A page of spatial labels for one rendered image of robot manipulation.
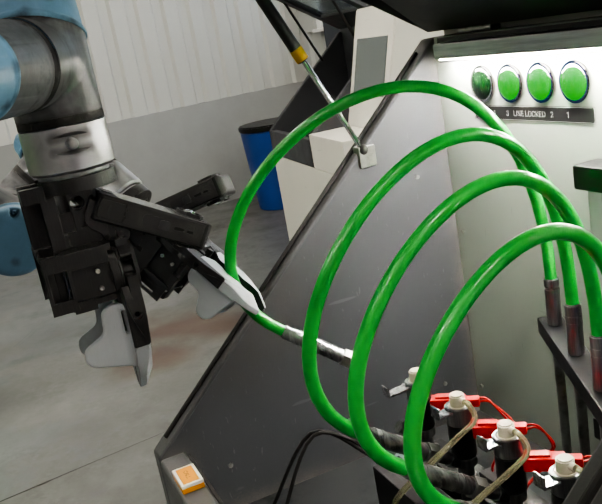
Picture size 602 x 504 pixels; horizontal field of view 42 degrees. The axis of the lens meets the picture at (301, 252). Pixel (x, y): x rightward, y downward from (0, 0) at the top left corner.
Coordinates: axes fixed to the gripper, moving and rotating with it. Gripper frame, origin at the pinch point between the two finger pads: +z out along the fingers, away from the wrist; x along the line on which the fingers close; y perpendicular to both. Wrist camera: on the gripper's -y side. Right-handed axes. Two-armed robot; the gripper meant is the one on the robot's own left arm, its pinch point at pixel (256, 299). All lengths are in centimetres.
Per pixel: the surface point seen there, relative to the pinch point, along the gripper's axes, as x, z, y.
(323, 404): 17.4, 13.7, -1.7
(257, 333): -19.7, 0.6, 9.7
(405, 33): -279, -61, -58
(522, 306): -29.2, 27.3, -16.8
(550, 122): -15.7, 13.0, -38.1
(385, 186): 15.9, 5.0, -21.2
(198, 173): -643, -211, 136
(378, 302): 24.2, 11.5, -14.0
